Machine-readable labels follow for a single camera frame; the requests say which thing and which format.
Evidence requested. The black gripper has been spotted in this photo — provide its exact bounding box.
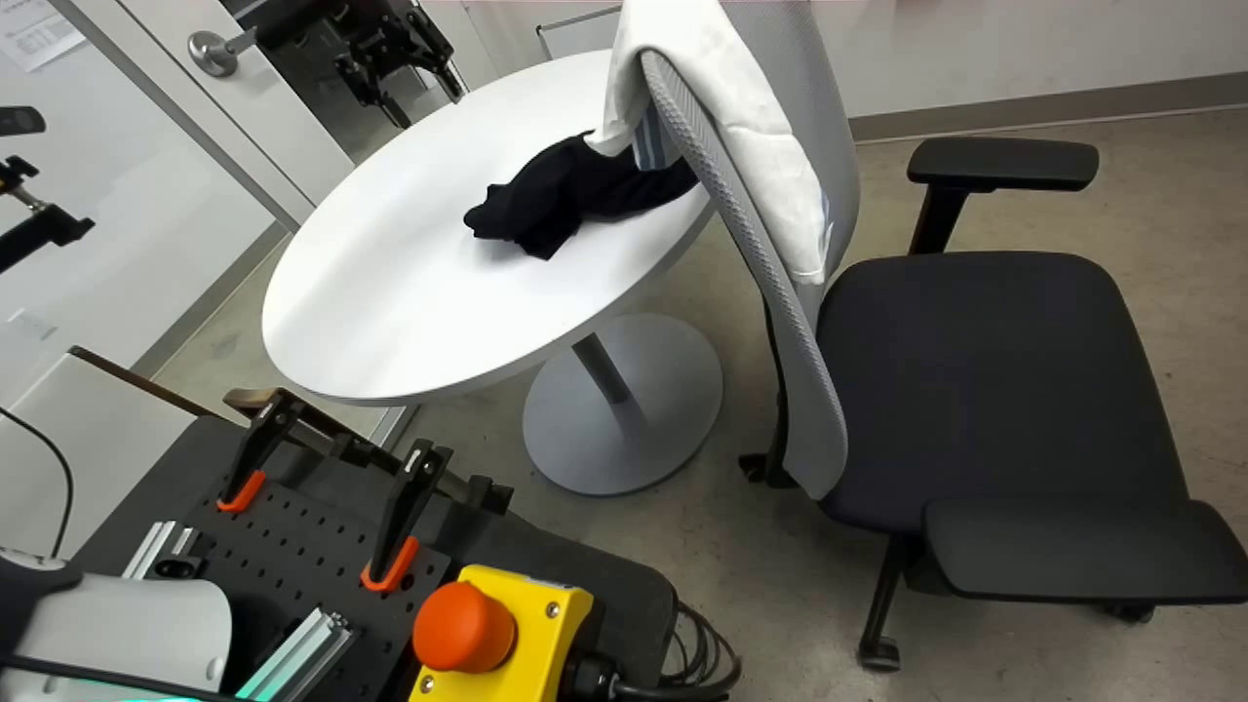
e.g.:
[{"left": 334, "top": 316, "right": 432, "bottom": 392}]
[{"left": 339, "top": 0, "right": 464, "bottom": 130}]

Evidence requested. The black shirt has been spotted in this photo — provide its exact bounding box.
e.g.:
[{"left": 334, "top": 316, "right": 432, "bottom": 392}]
[{"left": 464, "top": 137, "right": 698, "bottom": 262}]

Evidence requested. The white towel with blue stripes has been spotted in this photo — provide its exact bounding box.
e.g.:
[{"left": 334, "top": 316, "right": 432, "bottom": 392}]
[{"left": 584, "top": 0, "right": 835, "bottom": 285}]

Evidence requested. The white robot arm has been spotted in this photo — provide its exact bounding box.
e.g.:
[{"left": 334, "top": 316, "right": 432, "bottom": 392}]
[{"left": 224, "top": 0, "right": 464, "bottom": 130}]

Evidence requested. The grey and black office chair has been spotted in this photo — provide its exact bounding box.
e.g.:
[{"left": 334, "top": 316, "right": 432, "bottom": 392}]
[{"left": 638, "top": 0, "right": 1248, "bottom": 670}]

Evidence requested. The white door with glass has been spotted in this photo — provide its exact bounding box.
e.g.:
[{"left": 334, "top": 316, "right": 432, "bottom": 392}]
[{"left": 51, "top": 0, "right": 473, "bottom": 232}]

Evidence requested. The black perforated mounting board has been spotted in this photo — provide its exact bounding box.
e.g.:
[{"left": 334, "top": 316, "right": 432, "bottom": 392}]
[{"left": 74, "top": 419, "right": 679, "bottom": 702}]

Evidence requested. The silver aluminium profile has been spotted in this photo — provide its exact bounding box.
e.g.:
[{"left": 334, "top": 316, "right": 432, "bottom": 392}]
[{"left": 120, "top": 518, "right": 198, "bottom": 582}]

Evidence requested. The yellow emergency stop box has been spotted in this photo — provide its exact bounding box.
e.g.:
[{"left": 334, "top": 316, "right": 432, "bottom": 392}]
[{"left": 410, "top": 565, "right": 596, "bottom": 702}]

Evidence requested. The green-tinted aluminium profile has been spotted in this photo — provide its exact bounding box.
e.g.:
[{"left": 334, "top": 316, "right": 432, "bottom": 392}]
[{"left": 235, "top": 608, "right": 356, "bottom": 702}]

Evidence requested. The silver door handle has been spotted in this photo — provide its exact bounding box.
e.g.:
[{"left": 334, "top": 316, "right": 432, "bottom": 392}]
[{"left": 185, "top": 30, "right": 258, "bottom": 77}]

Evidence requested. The white round pedestal table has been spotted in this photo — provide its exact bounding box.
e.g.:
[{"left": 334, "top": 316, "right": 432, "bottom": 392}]
[{"left": 259, "top": 52, "right": 721, "bottom": 496}]

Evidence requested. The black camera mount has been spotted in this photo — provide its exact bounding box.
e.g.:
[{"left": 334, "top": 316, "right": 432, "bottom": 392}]
[{"left": 0, "top": 106, "right": 92, "bottom": 275}]

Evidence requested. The left orange-handled black clamp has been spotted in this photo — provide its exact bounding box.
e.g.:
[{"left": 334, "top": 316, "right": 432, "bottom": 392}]
[{"left": 214, "top": 392, "right": 301, "bottom": 514}]

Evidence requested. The orange-handled black clamp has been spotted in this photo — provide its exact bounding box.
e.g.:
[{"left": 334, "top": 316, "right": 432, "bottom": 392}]
[
  {"left": 214, "top": 392, "right": 301, "bottom": 514},
  {"left": 360, "top": 442, "right": 444, "bottom": 592}
]

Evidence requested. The right orange-handled black clamp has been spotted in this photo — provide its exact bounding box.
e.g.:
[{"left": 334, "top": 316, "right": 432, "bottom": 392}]
[{"left": 360, "top": 442, "right": 444, "bottom": 592}]

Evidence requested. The thin black cable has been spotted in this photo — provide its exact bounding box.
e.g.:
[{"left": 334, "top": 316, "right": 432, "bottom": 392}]
[{"left": 0, "top": 405, "right": 79, "bottom": 565}]

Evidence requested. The black cable bundle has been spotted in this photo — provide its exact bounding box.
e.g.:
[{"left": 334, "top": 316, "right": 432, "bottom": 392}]
[{"left": 569, "top": 598, "right": 743, "bottom": 702}]

